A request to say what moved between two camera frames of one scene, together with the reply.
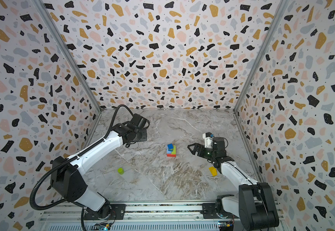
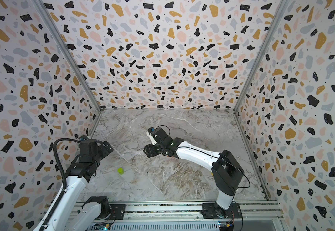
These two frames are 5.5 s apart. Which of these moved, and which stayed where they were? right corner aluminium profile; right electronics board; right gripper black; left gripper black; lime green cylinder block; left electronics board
Moved: right gripper black; left gripper black
Stayed: right corner aluminium profile; right electronics board; left electronics board; lime green cylinder block
